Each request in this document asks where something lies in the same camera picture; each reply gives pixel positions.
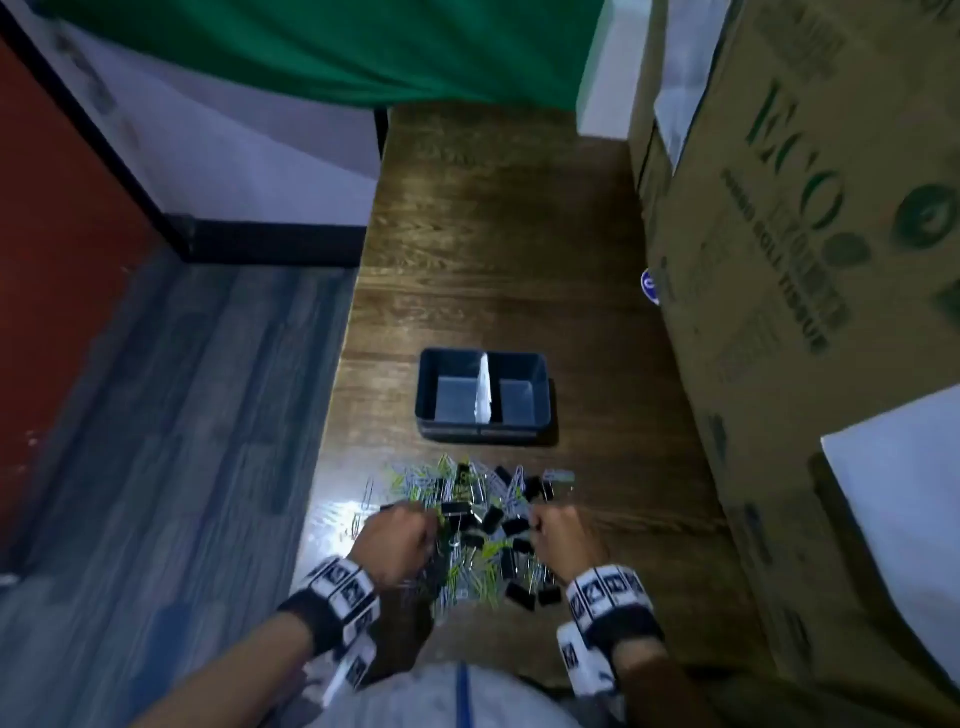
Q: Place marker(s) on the person's left hand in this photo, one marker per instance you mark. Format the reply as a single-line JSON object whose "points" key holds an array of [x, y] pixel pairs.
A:
{"points": [[390, 544]]}

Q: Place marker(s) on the person's right hand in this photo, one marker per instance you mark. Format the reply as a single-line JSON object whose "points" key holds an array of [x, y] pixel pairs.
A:
{"points": [[570, 541]]}

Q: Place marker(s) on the person's right fingers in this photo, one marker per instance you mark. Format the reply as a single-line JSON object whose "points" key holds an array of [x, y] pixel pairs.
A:
{"points": [[541, 526]]}

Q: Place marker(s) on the person's left fingers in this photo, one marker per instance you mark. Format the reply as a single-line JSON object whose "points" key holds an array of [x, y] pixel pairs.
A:
{"points": [[424, 534]]}

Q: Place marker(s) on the person's left forearm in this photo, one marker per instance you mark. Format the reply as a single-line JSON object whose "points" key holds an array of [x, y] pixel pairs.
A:
{"points": [[240, 679]]}

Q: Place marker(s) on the person's right forearm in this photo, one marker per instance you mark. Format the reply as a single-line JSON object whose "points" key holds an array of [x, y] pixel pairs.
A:
{"points": [[660, 686]]}

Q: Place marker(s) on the pile of paper and binder clips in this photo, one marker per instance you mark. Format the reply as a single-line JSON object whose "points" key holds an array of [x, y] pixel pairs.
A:
{"points": [[480, 517]]}

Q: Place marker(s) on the black white marker wristband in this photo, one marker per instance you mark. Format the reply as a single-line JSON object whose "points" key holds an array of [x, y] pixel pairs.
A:
{"points": [[609, 604], [337, 600]]}

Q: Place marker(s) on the white tray divider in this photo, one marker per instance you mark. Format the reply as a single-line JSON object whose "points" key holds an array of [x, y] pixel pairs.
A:
{"points": [[484, 390]]}

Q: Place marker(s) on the dark blue divided tray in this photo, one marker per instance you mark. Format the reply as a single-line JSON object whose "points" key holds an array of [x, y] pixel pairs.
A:
{"points": [[525, 371]]}

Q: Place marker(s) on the person's white shirt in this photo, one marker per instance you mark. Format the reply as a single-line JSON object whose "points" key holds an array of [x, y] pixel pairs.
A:
{"points": [[420, 701]]}

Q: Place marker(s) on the blue round sticker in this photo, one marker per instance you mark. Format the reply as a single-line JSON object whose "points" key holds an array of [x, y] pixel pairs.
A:
{"points": [[649, 289]]}

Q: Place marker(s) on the white paper sheet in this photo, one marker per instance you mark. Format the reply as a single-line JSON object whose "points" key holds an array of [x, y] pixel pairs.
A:
{"points": [[904, 510], [686, 82]]}

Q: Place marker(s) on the large printed cardboard box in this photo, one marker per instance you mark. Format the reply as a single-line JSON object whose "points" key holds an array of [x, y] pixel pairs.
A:
{"points": [[795, 262]]}

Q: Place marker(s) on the plain cardboard box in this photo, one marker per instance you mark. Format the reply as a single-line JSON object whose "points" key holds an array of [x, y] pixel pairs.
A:
{"points": [[642, 161]]}

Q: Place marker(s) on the red door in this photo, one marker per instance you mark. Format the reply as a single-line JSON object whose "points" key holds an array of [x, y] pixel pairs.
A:
{"points": [[52, 285]]}

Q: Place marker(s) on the green cloth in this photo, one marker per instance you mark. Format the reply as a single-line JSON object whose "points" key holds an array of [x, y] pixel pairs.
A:
{"points": [[375, 45]]}

